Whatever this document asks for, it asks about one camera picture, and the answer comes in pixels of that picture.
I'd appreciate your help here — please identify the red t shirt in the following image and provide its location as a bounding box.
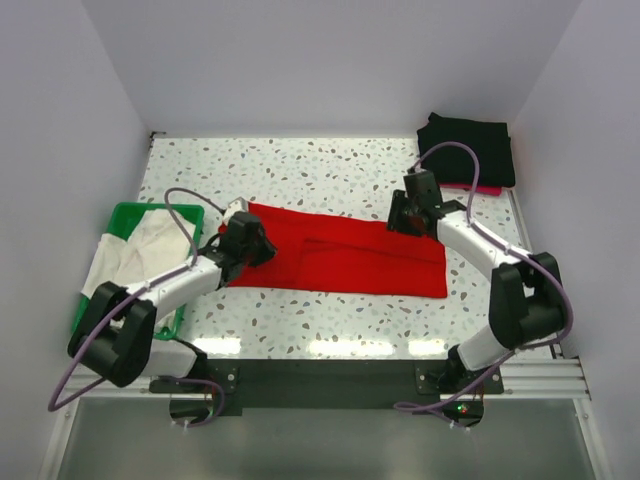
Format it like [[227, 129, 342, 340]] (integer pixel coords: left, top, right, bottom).
[[231, 203, 448, 299]]

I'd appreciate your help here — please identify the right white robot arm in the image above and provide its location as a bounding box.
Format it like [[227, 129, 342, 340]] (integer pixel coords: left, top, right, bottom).
[[387, 170, 572, 393]]

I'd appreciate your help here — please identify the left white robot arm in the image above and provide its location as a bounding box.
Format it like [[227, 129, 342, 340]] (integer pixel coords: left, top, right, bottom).
[[68, 211, 276, 392]]

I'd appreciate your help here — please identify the pink folded t shirt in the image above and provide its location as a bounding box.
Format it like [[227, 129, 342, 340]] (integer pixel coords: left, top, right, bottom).
[[440, 184, 503, 196]]

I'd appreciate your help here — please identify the white t shirt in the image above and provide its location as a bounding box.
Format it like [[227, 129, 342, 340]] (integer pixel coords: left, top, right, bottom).
[[80, 208, 197, 331]]

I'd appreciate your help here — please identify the black folded t shirt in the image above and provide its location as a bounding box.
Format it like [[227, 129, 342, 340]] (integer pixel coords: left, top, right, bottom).
[[417, 112, 516, 188]]

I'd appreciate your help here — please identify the green plastic basket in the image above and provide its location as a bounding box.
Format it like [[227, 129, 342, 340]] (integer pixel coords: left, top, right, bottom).
[[69, 201, 207, 343]]

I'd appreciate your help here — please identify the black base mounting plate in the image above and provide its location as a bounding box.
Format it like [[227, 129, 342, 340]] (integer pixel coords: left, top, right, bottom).
[[149, 359, 504, 427]]

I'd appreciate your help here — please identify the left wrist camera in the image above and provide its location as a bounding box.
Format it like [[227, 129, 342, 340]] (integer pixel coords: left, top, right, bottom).
[[222, 197, 249, 225]]

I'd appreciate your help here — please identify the aluminium frame rail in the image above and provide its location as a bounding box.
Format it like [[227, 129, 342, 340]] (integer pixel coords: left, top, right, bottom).
[[63, 359, 591, 400]]

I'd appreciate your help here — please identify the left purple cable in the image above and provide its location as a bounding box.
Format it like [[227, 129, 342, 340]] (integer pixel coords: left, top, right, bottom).
[[47, 187, 231, 413]]

